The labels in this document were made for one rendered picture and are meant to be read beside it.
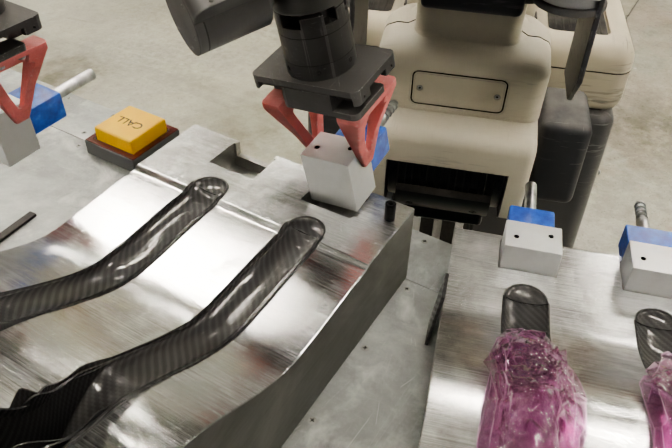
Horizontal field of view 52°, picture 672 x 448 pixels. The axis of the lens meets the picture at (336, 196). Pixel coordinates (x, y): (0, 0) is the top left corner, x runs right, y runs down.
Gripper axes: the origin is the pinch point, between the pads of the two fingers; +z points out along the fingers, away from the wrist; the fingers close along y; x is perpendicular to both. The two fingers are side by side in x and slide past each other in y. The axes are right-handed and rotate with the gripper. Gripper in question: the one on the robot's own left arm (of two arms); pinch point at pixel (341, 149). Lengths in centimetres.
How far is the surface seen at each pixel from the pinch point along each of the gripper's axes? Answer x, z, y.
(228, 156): -0.8, 3.8, -13.9
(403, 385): -12.1, 13.8, 10.7
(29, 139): -12.3, -4.0, -26.5
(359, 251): -6.9, 4.5, 5.0
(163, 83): 104, 88, -157
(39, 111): -10.1, -5.6, -26.6
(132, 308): -21.5, 0.6, -6.2
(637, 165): 146, 118, 3
